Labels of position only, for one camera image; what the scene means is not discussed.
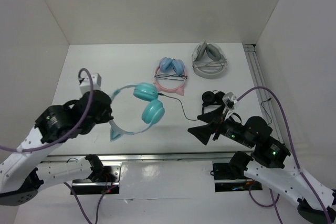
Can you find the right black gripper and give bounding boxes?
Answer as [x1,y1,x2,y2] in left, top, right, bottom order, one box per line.
[186,102,253,147]

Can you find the teal cat-ear headphones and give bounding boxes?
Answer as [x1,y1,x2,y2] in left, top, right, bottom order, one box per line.
[109,82,165,142]

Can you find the black headphone audio cable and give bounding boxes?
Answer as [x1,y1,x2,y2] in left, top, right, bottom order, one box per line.
[157,92,200,121]

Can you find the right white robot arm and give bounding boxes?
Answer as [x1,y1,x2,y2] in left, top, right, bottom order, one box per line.
[188,106,335,223]

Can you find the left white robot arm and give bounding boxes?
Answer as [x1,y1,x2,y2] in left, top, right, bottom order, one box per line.
[1,92,106,206]

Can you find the black headphones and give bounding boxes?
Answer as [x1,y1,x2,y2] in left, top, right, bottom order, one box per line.
[202,90,225,114]

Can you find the pink blue cat-ear headphones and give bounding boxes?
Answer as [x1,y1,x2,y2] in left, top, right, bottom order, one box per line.
[153,57,187,96]

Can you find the grey white headphones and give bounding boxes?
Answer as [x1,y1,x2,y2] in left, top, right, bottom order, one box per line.
[192,41,228,79]

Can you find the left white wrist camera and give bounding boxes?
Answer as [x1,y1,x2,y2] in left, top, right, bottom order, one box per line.
[77,72,103,94]

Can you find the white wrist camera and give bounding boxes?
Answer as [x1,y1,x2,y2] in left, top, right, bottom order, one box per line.
[77,72,103,94]
[222,92,238,117]

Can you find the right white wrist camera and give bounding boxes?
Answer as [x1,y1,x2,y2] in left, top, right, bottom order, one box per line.
[222,92,238,117]

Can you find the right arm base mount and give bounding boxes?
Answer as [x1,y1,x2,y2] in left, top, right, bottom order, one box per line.
[210,151,262,193]

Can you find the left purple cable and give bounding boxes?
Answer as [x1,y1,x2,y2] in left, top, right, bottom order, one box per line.
[0,68,121,222]

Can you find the aluminium front rail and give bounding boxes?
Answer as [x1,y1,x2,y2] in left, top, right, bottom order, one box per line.
[44,152,253,162]

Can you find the thin black loose wire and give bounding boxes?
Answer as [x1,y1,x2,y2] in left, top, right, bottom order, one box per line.
[260,98,274,125]

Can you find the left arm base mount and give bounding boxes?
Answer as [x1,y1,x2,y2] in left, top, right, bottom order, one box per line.
[71,154,121,195]

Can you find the aluminium side rail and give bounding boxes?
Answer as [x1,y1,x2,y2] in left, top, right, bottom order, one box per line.
[243,44,283,143]

